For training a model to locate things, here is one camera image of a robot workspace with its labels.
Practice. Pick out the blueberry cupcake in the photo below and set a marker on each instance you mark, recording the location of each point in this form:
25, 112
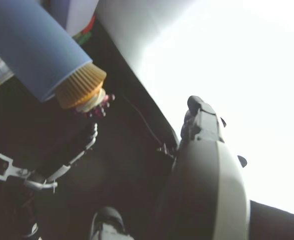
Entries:
79, 87

